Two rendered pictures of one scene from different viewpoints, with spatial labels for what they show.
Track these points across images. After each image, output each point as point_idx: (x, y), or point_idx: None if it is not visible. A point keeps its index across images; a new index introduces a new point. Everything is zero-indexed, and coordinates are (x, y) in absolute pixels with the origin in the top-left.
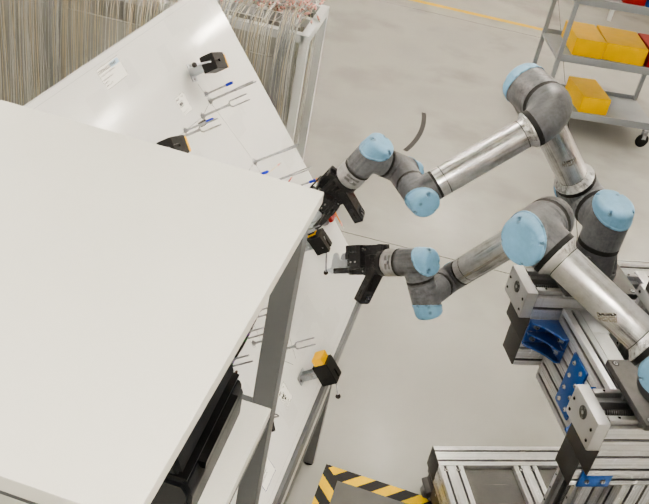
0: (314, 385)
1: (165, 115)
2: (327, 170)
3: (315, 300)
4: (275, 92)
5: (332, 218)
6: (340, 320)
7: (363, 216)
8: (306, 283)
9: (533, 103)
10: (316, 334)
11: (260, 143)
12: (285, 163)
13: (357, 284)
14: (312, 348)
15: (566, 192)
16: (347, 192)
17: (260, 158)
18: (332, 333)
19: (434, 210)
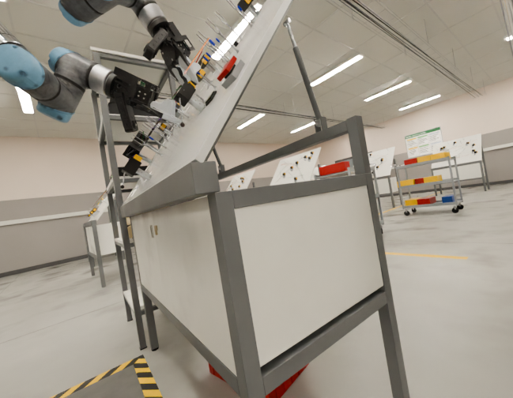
0: (144, 188)
1: (231, 50)
2: (175, 28)
3: (177, 146)
4: None
5: (218, 75)
6: (164, 172)
7: (143, 50)
8: (186, 133)
9: None
10: (162, 166)
11: (252, 34)
12: (254, 39)
13: (187, 157)
14: (157, 170)
15: None
16: (152, 37)
17: (234, 46)
18: (160, 174)
19: (62, 13)
